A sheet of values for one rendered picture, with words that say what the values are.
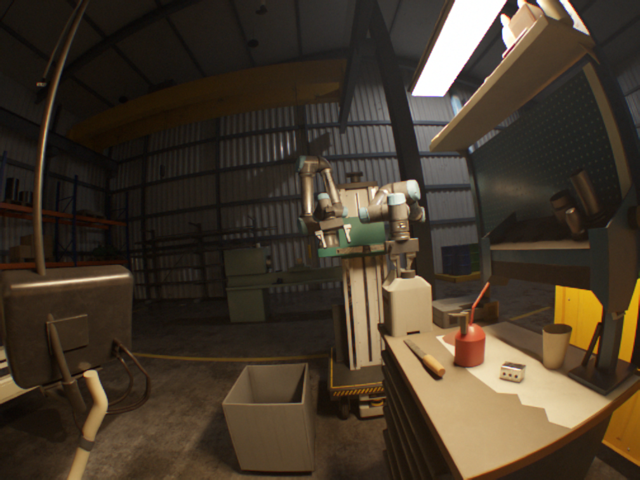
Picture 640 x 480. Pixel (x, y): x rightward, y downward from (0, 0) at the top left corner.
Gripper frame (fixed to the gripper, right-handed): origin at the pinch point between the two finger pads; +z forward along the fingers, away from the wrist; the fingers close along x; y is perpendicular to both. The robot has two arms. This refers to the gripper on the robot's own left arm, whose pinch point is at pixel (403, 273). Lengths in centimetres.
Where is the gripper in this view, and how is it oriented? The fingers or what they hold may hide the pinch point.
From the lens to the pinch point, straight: 108.0
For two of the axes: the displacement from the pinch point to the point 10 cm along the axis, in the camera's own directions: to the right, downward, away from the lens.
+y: -0.6, -0.4, -10.0
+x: 9.9, -1.0, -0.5
